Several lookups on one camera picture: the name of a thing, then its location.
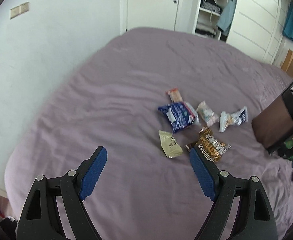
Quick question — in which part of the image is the brown oat bar packet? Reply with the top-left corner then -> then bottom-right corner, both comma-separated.
185,126 -> 231,163

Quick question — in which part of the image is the white blue cracker packet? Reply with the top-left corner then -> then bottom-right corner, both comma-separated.
219,106 -> 248,133

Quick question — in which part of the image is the beige small snack packet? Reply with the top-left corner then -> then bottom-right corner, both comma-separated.
159,130 -> 183,158

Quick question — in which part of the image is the pink white candy packet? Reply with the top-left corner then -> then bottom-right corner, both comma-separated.
196,101 -> 219,127

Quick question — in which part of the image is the blue white biscuit packet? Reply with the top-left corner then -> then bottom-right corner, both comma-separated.
158,101 -> 200,133

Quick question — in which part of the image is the orange wafer snack packet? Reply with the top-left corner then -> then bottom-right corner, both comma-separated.
166,88 -> 183,102

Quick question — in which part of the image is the copper black thermos kettle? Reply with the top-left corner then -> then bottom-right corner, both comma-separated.
252,81 -> 293,158

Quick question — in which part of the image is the purple bed cover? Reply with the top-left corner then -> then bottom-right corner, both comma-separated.
5,28 -> 292,239

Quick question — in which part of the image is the folded light clothes pile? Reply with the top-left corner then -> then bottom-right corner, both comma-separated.
195,23 -> 217,38

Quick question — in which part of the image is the blue-grey hanging jacket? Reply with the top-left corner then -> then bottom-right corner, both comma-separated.
216,0 -> 237,36

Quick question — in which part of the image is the white wardrobe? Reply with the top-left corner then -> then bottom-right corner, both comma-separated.
190,0 -> 290,64

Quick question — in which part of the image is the folded grey clothes stack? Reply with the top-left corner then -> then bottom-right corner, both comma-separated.
200,0 -> 222,14

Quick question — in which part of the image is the white door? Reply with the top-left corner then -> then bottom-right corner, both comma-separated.
127,0 -> 178,31

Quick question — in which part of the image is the beige wall switch plate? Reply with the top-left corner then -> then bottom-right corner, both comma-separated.
9,2 -> 29,19

